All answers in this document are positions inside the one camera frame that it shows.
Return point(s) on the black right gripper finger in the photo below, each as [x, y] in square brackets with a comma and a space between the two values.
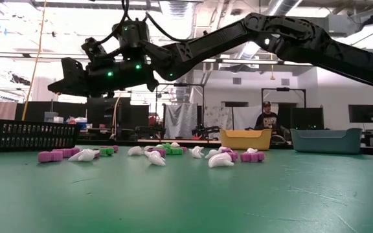
[73, 81]

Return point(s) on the purple plastic figure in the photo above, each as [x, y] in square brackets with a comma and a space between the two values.
[234, 156]
[71, 151]
[97, 154]
[161, 151]
[253, 157]
[50, 157]
[115, 148]
[184, 149]

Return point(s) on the white ghost figure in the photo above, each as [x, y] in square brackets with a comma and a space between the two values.
[156, 158]
[159, 146]
[252, 150]
[212, 152]
[148, 148]
[197, 152]
[136, 151]
[220, 160]
[222, 148]
[84, 155]
[175, 145]

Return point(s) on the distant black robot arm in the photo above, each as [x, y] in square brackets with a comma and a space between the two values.
[206, 131]

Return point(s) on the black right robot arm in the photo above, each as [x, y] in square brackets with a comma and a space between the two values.
[222, 39]

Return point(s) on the clear storage bin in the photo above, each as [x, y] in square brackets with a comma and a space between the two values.
[51, 117]

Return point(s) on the blue box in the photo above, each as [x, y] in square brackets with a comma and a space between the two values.
[82, 125]

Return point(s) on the black mesh basket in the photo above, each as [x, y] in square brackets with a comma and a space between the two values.
[34, 122]

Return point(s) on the grey hanging cloth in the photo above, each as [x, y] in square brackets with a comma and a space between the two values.
[180, 119]

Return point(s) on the distant wooden table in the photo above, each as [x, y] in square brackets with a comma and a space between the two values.
[173, 141]

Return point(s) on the patterned white hanging cloth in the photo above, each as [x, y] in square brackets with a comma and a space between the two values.
[217, 116]

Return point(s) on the green table mat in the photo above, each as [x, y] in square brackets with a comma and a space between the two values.
[186, 194]

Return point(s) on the plain white hanging cloth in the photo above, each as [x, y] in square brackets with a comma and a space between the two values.
[243, 116]

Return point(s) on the yellow plastic tub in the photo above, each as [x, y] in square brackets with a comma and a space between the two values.
[244, 142]

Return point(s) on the person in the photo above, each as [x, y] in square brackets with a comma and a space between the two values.
[266, 120]

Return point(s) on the black monitor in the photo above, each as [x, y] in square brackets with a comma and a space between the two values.
[306, 118]
[363, 113]

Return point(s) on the blue-grey plastic tub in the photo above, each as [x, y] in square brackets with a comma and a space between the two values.
[325, 144]

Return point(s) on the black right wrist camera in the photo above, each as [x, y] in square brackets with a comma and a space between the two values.
[92, 48]

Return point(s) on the black partition wall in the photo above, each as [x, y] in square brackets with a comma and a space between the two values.
[105, 116]

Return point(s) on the black rig frame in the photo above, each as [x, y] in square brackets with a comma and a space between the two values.
[180, 84]
[283, 89]

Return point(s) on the silver ventilation duct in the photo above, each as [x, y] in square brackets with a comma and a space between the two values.
[178, 13]

